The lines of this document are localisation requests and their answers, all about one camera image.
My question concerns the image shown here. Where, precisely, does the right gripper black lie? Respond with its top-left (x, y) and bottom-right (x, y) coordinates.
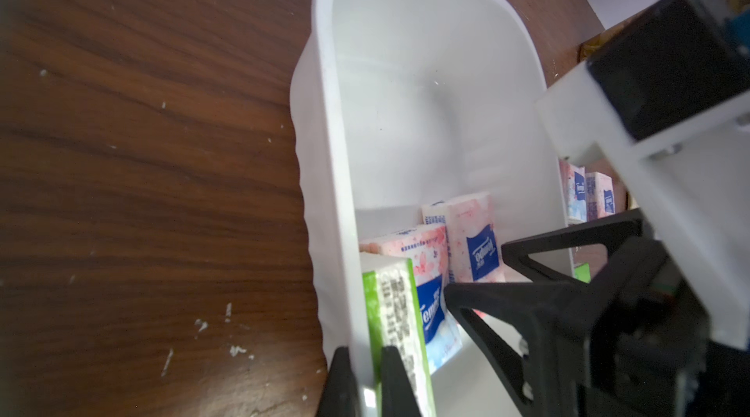
top-left (445, 209), bottom-right (749, 416)

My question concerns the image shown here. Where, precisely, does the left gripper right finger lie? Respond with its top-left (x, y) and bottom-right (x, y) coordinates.
top-left (380, 346), bottom-right (421, 417)

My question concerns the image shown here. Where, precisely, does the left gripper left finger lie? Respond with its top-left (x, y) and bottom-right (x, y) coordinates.
top-left (316, 347), bottom-right (359, 417)

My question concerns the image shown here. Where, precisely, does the pink barcode tissue pack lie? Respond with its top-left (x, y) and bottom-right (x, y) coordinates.
top-left (421, 192), bottom-right (506, 283)

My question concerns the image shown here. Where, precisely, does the green pocket tissue pack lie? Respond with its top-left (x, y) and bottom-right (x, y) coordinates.
top-left (573, 263), bottom-right (592, 283)

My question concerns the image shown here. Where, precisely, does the green edge tissue pack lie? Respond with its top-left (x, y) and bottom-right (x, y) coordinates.
top-left (359, 252), bottom-right (436, 416)

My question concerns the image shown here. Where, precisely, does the blue tempo tissue pack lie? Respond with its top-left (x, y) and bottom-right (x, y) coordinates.
top-left (359, 223), bottom-right (462, 373)

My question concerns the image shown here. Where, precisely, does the pink pocket tissue pack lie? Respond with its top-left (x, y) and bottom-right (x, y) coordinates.
top-left (560, 160), bottom-right (587, 224)

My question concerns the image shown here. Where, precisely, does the white plastic storage box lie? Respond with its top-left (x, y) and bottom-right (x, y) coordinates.
top-left (290, 0), bottom-right (568, 416)

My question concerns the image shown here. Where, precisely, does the blue pocket tissue pack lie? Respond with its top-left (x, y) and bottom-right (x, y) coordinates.
top-left (586, 172), bottom-right (615, 222)

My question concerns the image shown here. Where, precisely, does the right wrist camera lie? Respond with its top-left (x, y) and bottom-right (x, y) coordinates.
top-left (536, 0), bottom-right (749, 351)

